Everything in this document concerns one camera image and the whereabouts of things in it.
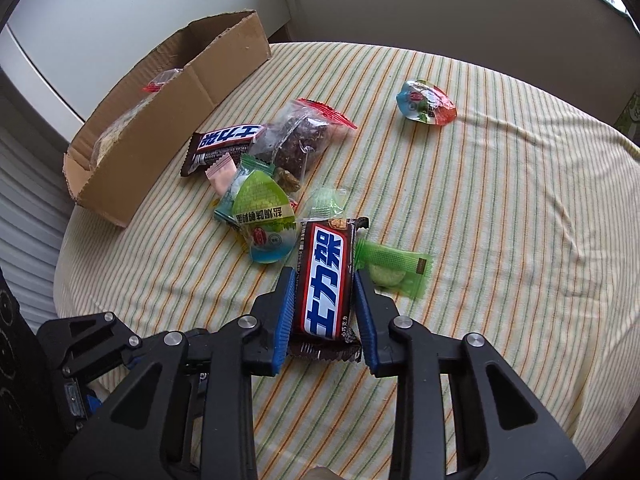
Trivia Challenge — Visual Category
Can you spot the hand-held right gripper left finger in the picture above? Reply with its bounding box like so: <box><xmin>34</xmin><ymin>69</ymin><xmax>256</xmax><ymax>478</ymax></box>
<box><xmin>57</xmin><ymin>266</ymin><xmax>298</xmax><ymax>480</ymax></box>

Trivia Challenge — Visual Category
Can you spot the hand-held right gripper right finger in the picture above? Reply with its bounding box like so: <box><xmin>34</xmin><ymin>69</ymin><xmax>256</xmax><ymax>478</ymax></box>
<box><xmin>352</xmin><ymin>270</ymin><xmax>587</xmax><ymax>480</ymax></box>

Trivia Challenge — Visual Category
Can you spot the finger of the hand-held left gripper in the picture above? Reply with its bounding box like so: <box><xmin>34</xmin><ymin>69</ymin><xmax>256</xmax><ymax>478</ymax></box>
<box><xmin>60</xmin><ymin>377</ymin><xmax>108</xmax><ymax>433</ymax></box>
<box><xmin>37</xmin><ymin>311</ymin><xmax>146</xmax><ymax>378</ymax></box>

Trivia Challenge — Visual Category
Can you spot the chocolate bar brown wrapper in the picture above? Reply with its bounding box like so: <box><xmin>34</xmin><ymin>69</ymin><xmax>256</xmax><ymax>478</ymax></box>
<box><xmin>180</xmin><ymin>124</ymin><xmax>267</xmax><ymax>177</ymax></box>
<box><xmin>289</xmin><ymin>216</ymin><xmax>371</xmax><ymax>363</ymax></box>

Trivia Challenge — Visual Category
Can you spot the clear green candy packet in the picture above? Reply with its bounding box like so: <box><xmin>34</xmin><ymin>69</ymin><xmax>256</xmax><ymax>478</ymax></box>
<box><xmin>309</xmin><ymin>187</ymin><xmax>349</xmax><ymax>221</ymax></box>

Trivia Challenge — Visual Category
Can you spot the clear brownie packet red edge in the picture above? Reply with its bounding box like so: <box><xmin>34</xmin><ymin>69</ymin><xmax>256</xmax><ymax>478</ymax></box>
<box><xmin>248</xmin><ymin>98</ymin><xmax>359</xmax><ymax>192</ymax></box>

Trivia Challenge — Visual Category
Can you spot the cardboard box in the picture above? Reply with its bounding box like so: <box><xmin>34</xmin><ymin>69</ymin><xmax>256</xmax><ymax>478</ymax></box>
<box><xmin>62</xmin><ymin>9</ymin><xmax>273</xmax><ymax>229</ymax></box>

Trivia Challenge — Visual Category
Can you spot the red egg-shaped jelly packet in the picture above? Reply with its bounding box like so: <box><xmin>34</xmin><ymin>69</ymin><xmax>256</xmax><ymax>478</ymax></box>
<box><xmin>396</xmin><ymin>78</ymin><xmax>458</xmax><ymax>131</ymax></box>

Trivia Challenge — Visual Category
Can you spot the green mesh-print packet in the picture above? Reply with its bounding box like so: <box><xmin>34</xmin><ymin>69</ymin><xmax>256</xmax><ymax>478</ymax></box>
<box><xmin>354</xmin><ymin>239</ymin><xmax>434</xmax><ymax>301</ymax></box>

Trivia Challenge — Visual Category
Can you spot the green egg-shaped jelly packet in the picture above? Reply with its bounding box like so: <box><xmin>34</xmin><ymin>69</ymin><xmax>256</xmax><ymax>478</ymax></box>
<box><xmin>231</xmin><ymin>169</ymin><xmax>299</xmax><ymax>266</ymax></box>

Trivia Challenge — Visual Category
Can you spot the small teal packet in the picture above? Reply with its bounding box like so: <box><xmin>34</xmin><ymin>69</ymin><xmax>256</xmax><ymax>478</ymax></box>
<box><xmin>213</xmin><ymin>154</ymin><xmax>275</xmax><ymax>241</ymax></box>

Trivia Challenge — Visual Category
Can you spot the small brown candy packet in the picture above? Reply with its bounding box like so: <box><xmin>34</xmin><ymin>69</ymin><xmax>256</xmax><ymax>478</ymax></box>
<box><xmin>271</xmin><ymin>167</ymin><xmax>304</xmax><ymax>194</ymax></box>

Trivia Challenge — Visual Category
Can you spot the grey ribbed panel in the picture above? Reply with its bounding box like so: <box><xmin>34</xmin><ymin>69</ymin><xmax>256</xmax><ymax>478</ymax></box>
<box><xmin>0</xmin><ymin>125</ymin><xmax>68</xmax><ymax>333</ymax></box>

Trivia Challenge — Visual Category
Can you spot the small pink packet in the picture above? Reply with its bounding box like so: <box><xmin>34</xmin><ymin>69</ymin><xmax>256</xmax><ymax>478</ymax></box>
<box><xmin>205</xmin><ymin>155</ymin><xmax>237</xmax><ymax>194</ymax></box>

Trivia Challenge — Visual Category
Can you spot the striped tablecloth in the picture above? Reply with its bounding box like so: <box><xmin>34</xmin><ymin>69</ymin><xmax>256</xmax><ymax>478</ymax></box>
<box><xmin>52</xmin><ymin>41</ymin><xmax>640</xmax><ymax>480</ymax></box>

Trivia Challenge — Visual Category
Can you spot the beige snack packet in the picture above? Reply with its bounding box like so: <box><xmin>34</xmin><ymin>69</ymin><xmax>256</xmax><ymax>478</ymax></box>
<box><xmin>89</xmin><ymin>96</ymin><xmax>153</xmax><ymax>170</ymax></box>

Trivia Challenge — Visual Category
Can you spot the small clear packet red edge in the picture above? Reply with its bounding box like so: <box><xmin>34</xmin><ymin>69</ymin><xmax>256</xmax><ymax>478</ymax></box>
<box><xmin>142</xmin><ymin>68</ymin><xmax>184</xmax><ymax>94</ymax></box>

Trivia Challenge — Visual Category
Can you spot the green carton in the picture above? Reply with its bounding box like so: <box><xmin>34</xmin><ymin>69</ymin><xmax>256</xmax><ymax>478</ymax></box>
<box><xmin>614</xmin><ymin>94</ymin><xmax>640</xmax><ymax>142</ymax></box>

